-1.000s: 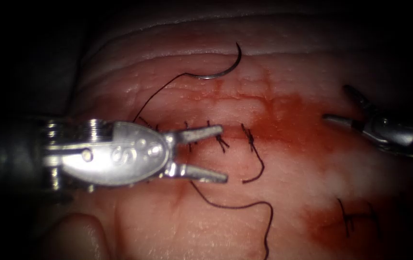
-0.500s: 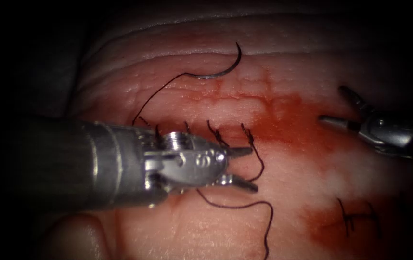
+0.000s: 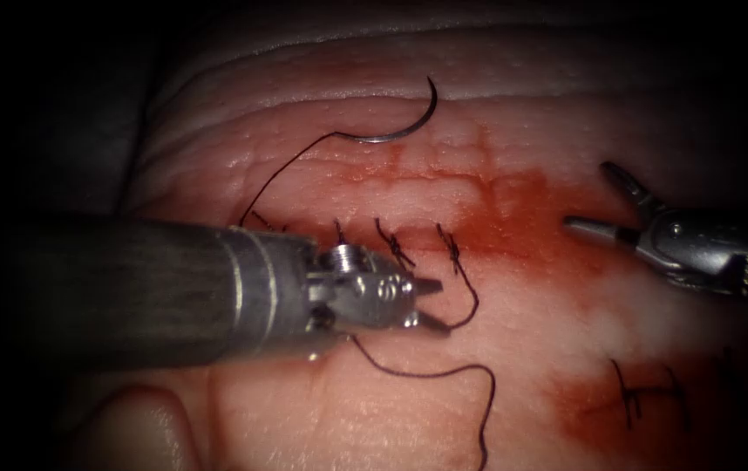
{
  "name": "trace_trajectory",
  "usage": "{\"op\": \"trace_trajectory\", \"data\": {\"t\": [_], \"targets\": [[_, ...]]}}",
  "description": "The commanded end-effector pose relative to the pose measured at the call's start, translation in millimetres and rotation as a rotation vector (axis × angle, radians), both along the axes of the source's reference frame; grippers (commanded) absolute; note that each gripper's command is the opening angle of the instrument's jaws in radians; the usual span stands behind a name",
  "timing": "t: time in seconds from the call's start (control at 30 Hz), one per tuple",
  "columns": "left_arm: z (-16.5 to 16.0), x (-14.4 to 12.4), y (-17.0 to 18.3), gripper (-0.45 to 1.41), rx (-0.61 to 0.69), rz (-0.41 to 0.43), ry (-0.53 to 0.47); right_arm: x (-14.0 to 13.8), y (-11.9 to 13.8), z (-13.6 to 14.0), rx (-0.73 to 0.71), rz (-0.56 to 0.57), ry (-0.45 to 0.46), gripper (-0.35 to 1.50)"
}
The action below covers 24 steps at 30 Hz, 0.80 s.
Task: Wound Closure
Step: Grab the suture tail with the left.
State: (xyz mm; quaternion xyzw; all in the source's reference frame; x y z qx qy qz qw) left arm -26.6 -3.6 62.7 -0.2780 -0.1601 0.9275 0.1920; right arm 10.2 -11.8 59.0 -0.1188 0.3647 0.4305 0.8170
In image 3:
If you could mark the right arm needle driver jaw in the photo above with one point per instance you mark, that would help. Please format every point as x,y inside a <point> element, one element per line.
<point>632,190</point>
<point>603,229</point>

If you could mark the left arm needle driver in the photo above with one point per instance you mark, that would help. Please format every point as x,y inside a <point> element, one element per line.
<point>367,294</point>

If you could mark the left arm needle driver jaw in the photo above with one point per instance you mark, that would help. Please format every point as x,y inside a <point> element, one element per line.
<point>431,322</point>
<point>427,286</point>

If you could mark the right arm needle driver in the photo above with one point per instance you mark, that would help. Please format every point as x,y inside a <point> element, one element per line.
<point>694,245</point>

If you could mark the black thread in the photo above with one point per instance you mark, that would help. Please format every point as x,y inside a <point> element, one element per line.
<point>413,375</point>

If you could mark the dark left arm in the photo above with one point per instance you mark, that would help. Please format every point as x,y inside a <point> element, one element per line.
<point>152,288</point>

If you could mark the black stitching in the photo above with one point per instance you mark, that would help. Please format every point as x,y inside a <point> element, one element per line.
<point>395,247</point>
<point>629,399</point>

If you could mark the tissue pad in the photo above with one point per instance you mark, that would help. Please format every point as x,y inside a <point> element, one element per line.
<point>544,131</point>

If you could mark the curved steel needle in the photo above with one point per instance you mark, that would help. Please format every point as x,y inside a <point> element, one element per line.
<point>413,127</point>

